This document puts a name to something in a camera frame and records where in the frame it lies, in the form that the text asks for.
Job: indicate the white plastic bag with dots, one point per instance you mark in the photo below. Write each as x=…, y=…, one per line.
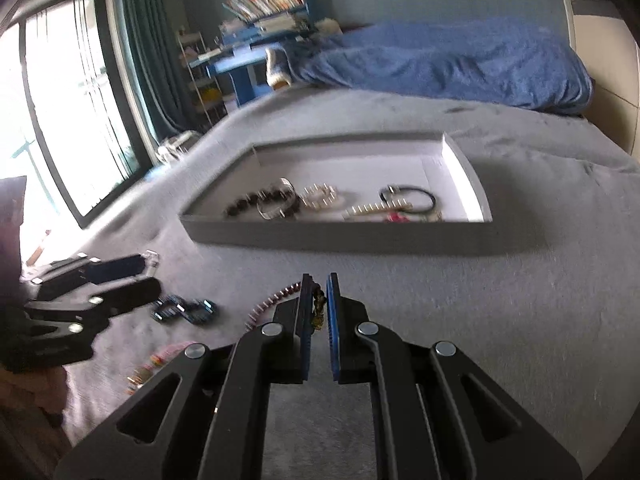
x=175, y=147

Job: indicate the window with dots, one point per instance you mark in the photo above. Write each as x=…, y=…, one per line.
x=65, y=110

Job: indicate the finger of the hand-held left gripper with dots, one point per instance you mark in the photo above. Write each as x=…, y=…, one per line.
x=130, y=292
x=117, y=267

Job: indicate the row of books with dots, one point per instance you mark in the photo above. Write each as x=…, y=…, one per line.
x=270, y=0

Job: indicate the teal curtain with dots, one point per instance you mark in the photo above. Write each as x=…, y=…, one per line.
x=150, y=50

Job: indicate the cream fleece cloth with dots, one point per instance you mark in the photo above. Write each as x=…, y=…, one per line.
x=277, y=72

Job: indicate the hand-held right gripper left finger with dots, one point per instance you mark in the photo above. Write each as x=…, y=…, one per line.
x=305, y=350

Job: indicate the pile of papers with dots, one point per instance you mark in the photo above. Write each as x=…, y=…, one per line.
x=272, y=25

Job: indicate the red bead gold ornament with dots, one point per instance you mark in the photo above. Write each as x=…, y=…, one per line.
x=396, y=217

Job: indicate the yellow container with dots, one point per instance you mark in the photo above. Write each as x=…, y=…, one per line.
x=212, y=95

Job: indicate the beige wardrobe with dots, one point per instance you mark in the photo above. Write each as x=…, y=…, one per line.
x=615, y=60

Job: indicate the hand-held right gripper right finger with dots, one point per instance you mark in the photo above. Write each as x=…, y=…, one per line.
x=334, y=350

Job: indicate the grey metal bangle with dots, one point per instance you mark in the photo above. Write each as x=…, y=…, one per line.
x=280, y=205

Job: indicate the grey cardboard box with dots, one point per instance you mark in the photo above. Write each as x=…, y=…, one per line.
x=350, y=237

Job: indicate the blue duvet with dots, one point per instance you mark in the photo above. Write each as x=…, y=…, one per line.
x=450, y=65

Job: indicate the clear crystal piece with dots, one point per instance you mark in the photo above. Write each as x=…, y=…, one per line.
x=152, y=258

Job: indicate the person's left hand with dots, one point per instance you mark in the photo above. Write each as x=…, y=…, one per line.
x=35, y=395

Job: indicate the blue desk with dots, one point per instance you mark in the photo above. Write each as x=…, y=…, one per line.
x=245, y=77

